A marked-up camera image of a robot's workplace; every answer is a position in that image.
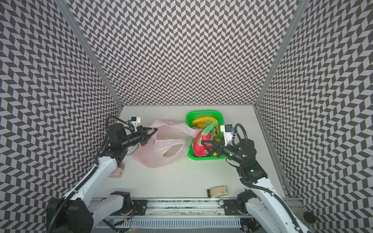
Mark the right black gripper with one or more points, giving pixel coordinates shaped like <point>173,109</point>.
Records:
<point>218,147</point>

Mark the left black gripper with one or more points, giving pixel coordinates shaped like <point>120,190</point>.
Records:
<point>142,131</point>

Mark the pink fake dragon fruit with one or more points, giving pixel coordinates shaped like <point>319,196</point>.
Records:
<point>209,129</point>

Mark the pink printed plastic bag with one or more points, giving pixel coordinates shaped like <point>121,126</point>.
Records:
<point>168,144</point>

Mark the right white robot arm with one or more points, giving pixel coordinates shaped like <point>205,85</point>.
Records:
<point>262,189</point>

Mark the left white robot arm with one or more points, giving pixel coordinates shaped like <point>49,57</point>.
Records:
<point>93,180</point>

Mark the yellow fake banana bunch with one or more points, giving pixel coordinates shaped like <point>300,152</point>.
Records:
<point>201,122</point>

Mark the green plastic basket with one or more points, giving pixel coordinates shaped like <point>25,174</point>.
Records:
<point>190,117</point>

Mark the tan sponge in wrapper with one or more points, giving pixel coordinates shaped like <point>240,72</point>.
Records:
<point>216,192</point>

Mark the pink small packet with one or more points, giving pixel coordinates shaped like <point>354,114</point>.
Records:
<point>118,172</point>

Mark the black round knob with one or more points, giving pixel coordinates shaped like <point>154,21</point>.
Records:
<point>309,217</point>

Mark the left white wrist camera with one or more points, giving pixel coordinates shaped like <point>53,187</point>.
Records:
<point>135,121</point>

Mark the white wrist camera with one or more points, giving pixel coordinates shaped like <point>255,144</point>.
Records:
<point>135,121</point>
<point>228,131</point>

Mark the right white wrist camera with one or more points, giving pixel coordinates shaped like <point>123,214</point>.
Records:
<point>228,131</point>

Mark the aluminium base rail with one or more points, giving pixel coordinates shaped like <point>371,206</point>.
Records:
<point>186,212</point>

